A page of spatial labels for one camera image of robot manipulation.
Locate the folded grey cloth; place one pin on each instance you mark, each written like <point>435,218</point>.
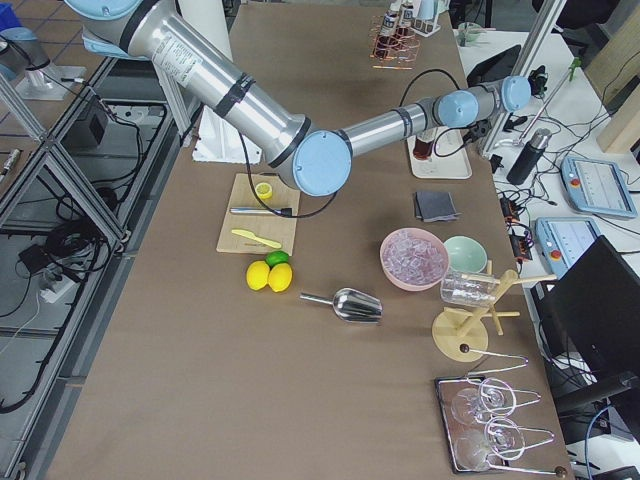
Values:
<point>432,206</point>

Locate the glass jar on stand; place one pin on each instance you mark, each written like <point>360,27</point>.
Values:
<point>468,289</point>

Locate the aluminium frame post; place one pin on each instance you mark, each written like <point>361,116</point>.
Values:
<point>530,45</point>

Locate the wooden cup stand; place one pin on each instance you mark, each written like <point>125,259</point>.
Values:
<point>459,331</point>

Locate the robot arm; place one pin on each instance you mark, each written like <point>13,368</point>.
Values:
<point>315,161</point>

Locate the tea bottle back right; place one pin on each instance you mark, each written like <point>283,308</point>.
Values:
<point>405,19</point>

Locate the half lemon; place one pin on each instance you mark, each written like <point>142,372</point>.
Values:
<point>263,190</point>

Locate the hanging wine glass near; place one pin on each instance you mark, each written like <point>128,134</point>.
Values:
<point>504,438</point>

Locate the tea bottle white cap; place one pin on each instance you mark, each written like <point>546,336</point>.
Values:
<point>424,144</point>

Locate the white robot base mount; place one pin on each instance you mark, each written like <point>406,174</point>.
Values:
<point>218,141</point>

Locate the black monitor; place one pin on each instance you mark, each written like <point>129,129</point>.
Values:
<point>597,304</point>

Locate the metal ice scoop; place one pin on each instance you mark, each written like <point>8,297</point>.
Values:
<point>351,305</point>

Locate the green lime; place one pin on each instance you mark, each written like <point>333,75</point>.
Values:
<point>276,257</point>

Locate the cream rabbit tray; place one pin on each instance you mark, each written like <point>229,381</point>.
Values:
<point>456,166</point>

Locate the teach pendant near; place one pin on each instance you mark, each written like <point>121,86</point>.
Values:
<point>563,240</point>

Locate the green bowl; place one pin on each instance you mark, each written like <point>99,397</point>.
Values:
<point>466,254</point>

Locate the copper wire bottle basket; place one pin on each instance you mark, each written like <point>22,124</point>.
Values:
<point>395,48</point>

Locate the teach pendant far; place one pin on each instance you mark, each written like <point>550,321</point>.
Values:
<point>597,186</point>

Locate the yellow plastic knife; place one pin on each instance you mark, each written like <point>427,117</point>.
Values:
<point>247,234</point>

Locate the hanging wine glass far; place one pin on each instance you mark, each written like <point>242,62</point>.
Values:
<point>496,397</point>

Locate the yellow lemon lower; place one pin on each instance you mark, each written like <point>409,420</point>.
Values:
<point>280,277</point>

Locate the bamboo cutting board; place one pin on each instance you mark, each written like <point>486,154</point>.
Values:
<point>269,226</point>

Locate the pink bowl of ice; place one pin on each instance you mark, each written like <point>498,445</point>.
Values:
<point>413,259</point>

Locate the teach pendant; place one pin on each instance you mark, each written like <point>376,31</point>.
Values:
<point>597,186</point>
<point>563,240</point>

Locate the hanging wine glass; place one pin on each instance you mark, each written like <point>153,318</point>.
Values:
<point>496,397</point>
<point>504,438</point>

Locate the tea bottle back left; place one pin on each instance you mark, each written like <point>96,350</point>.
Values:
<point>387,27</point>

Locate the wine glass rack tray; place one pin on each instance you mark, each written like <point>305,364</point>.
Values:
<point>464,424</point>

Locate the yellow lemon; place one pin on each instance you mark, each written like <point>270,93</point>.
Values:
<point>280,277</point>
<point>257,275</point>

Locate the black thermos bottle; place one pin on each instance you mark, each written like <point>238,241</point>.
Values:
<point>529,156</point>

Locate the steel muddler black tip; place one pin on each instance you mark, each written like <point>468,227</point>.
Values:
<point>284,212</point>

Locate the yellow lemon upper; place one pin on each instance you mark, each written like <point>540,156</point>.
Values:
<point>257,275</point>

